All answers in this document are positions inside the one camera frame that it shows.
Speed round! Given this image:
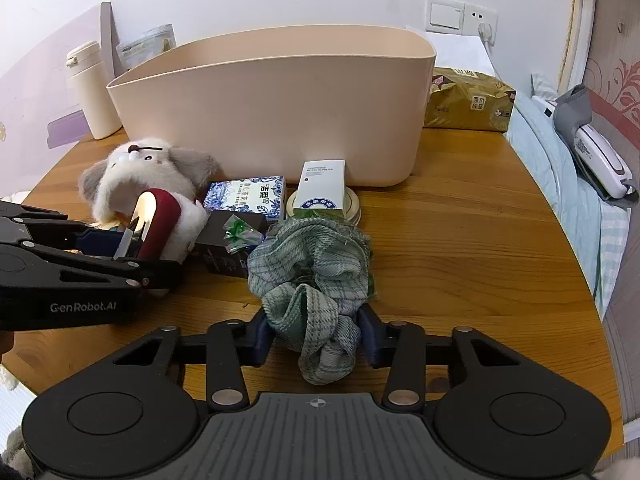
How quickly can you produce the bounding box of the white wall socket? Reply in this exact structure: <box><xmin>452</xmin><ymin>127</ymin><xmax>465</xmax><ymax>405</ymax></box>
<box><xmin>461</xmin><ymin>3</ymin><xmax>498</xmax><ymax>44</ymax></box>

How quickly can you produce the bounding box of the green candy wrapper bag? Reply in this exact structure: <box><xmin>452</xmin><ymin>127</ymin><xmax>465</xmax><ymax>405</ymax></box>
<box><xmin>224</xmin><ymin>214</ymin><xmax>265</xmax><ymax>254</ymax></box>

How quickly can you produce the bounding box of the black small box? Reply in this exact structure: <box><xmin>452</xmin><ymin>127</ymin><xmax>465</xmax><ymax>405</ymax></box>
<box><xmin>189</xmin><ymin>210</ymin><xmax>268</xmax><ymax>278</ymax></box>

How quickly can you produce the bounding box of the golden tissue package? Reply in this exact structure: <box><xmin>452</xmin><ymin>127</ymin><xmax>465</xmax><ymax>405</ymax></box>
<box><xmin>424</xmin><ymin>67</ymin><xmax>516</xmax><ymax>133</ymax></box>

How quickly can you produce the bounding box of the green plaid scrunchie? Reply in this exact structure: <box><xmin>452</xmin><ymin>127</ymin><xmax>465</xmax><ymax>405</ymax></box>
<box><xmin>247</xmin><ymin>216</ymin><xmax>373</xmax><ymax>386</ymax></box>

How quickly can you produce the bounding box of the white plug with cable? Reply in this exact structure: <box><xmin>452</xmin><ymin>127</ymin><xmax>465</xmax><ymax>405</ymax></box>
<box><xmin>477</xmin><ymin>22</ymin><xmax>504</xmax><ymax>80</ymax></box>

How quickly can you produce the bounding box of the cream thermos bottle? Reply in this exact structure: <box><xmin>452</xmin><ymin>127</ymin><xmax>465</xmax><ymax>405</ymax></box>
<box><xmin>66</xmin><ymin>40</ymin><xmax>122</xmax><ymax>140</ymax></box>

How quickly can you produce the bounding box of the white handheld device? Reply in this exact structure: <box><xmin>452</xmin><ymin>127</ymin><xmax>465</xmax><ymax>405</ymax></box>
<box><xmin>533</xmin><ymin>84</ymin><xmax>639</xmax><ymax>208</ymax></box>

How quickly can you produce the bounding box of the light blue bedding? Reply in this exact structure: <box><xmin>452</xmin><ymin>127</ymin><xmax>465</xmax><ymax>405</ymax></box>
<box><xmin>504</xmin><ymin>94</ymin><xmax>631</xmax><ymax>318</ymax></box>

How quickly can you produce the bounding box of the banana chips pouch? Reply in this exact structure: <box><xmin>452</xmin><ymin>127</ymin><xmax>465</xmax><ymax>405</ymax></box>
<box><xmin>116</xmin><ymin>24</ymin><xmax>176</xmax><ymax>72</ymax></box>

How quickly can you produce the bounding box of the beige plastic storage bin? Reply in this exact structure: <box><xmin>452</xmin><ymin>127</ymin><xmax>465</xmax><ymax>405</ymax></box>
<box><xmin>107</xmin><ymin>25</ymin><xmax>436</xmax><ymax>186</ymax></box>

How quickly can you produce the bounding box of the blue white tissue pack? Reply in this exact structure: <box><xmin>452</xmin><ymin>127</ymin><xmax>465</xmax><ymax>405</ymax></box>
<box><xmin>203</xmin><ymin>176</ymin><xmax>285</xmax><ymax>223</ymax></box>

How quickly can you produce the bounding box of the round metal tin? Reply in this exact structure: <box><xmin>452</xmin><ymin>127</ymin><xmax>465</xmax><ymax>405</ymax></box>
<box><xmin>285</xmin><ymin>188</ymin><xmax>361</xmax><ymax>226</ymax></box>

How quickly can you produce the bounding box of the grey cuff strap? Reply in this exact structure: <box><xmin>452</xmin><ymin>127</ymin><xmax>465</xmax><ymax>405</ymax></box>
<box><xmin>552</xmin><ymin>84</ymin><xmax>594</xmax><ymax>162</ymax></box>

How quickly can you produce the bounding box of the white wall switch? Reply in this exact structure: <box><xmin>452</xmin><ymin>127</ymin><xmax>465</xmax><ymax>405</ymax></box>
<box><xmin>425</xmin><ymin>0</ymin><xmax>465</xmax><ymax>34</ymax></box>

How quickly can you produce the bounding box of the white grey plush toy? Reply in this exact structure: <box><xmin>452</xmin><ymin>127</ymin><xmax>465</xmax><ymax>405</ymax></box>
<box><xmin>78</xmin><ymin>138</ymin><xmax>219</xmax><ymax>262</ymax></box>

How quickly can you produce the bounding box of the white paper sheet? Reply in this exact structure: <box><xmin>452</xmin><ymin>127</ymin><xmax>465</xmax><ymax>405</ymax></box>
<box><xmin>406</xmin><ymin>26</ymin><xmax>497</xmax><ymax>76</ymax></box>

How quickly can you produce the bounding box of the white blue small box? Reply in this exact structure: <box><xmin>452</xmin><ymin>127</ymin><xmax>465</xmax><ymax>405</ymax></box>
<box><xmin>293</xmin><ymin>159</ymin><xmax>345</xmax><ymax>218</ymax></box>

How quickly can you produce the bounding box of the purple white board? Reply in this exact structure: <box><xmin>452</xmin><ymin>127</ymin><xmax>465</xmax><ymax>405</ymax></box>
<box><xmin>1</xmin><ymin>1</ymin><xmax>114</xmax><ymax>174</ymax></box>

